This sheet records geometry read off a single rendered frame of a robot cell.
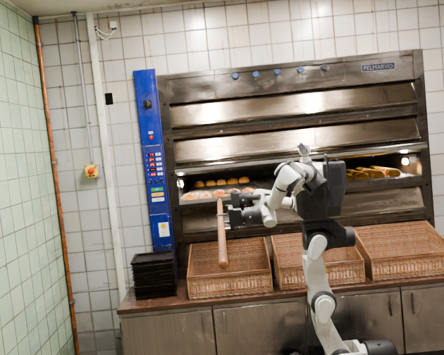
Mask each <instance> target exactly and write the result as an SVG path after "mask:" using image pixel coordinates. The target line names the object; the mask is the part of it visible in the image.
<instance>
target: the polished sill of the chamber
mask: <svg viewBox="0 0 444 355"><path fill-rule="evenodd" d="M420 181H422V177H421V176H420V175H415V176H407V177H394V178H386V179H379V180H365V181H358V182H347V184H346V189H349V188H357V187H370V186H378V185H391V184H399V183H406V182H420Z"/></svg>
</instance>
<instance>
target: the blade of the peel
mask: <svg viewBox="0 0 444 355"><path fill-rule="evenodd" d="M216 199H217V197H212V196H211V198H204V199H191V200H184V201H183V200H182V199H181V200H180V201H179V204H180V205H183V204H196V203H204V202H211V201H217V200H216ZM225 200H231V197H230V196H227V194H226V196H225V197H222V201H225Z"/></svg>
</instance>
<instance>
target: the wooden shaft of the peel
mask: <svg viewBox="0 0 444 355"><path fill-rule="evenodd" d="M217 207H218V214H222V213H223V205H222V199H221V198H218V199H217ZM218 264H219V267H220V268H221V269H223V270H224V269H226V268H227V267H228V254H227V246H226V233H225V226H224V219H223V216H218Z"/></svg>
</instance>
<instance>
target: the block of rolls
mask: <svg viewBox="0 0 444 355"><path fill-rule="evenodd" d="M346 174H347V181H350V180H353V178H354V179H358V180H365V179H369V177H370V178H384V177H385V176H386V175H388V176H399V175H401V172H400V170H398V169H394V168H386V167H380V166H370V167H369V168H362V167H357V168H355V169H354V170H350V169H347V168H346Z"/></svg>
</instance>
